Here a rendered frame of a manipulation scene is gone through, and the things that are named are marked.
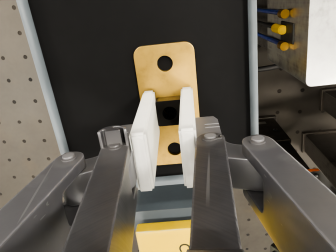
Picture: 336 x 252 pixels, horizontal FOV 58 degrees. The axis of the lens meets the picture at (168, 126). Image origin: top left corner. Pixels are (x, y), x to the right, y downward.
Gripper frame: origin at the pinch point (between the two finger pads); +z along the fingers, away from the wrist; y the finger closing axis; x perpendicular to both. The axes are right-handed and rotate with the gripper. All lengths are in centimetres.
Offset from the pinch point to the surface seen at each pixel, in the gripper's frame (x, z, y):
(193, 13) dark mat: 5.8, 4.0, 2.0
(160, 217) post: -10.6, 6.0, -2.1
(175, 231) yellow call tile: -10.5, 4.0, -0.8
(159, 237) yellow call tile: -11.0, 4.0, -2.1
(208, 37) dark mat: 4.3, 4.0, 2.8
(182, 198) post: -9.8, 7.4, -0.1
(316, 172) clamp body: -19.6, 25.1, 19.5
